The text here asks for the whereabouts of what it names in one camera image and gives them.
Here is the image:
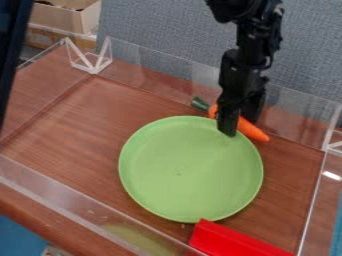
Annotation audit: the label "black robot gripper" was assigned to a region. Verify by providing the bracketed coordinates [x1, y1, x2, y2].
[216, 50, 269, 137]

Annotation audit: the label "orange toy carrot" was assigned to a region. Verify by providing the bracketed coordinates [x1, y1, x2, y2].
[191, 97, 270, 142]

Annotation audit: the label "green plastic plate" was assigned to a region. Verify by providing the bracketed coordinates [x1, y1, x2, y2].
[119, 116, 265, 223]

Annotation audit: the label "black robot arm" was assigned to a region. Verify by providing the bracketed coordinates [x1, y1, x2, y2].
[206, 0, 285, 137]

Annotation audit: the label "clear acrylic tray walls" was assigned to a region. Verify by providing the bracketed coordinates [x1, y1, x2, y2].
[0, 39, 342, 256]

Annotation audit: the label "red plastic block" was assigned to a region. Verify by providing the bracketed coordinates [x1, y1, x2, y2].
[190, 219, 295, 256]

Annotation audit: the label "cardboard box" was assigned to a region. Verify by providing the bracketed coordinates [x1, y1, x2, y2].
[29, 0, 102, 34]

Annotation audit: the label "dark blue foreground post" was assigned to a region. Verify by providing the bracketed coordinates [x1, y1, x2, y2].
[0, 0, 35, 131]

